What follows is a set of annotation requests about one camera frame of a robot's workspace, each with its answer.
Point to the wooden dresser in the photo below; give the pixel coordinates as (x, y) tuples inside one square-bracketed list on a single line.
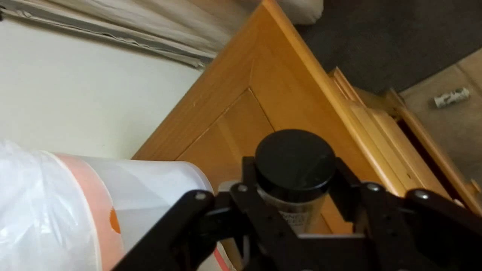
[(261, 65)]

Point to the middle-sized wooden drawer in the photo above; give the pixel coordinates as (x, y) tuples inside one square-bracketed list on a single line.
[(401, 150)]

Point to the white baseboard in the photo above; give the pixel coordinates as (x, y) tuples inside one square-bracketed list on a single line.
[(301, 9)]

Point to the spice bottle with black cap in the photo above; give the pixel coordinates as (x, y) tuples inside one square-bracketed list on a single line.
[(294, 159)]

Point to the grey curtain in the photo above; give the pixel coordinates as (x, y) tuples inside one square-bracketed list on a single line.
[(151, 19)]

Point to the small white floor object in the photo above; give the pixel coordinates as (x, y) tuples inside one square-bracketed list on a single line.
[(452, 96)]

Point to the short wooden drawer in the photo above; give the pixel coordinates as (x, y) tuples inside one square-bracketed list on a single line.
[(441, 159)]

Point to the translucent white trash bin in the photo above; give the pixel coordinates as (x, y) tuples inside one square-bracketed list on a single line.
[(160, 185)]

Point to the white trash bin with bag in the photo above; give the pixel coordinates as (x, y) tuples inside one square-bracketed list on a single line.
[(30, 211)]

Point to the wide wooden drawer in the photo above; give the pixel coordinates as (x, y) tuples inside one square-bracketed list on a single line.
[(361, 129)]

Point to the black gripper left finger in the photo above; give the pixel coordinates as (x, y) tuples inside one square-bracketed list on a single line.
[(200, 226)]

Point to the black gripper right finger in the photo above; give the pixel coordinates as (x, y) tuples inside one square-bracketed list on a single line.
[(411, 226)]

